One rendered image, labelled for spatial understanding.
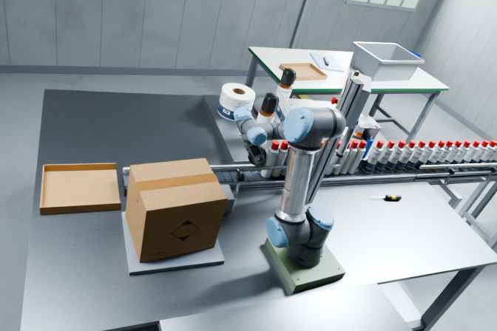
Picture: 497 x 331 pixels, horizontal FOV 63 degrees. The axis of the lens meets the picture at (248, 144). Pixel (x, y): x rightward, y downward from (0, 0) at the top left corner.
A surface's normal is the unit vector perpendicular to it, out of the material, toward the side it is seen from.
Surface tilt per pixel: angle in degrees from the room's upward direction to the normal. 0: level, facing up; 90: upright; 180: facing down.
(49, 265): 0
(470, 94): 90
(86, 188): 0
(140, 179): 0
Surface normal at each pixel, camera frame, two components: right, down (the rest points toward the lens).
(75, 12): 0.41, 0.59
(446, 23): -0.88, 0.07
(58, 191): 0.23, -0.80
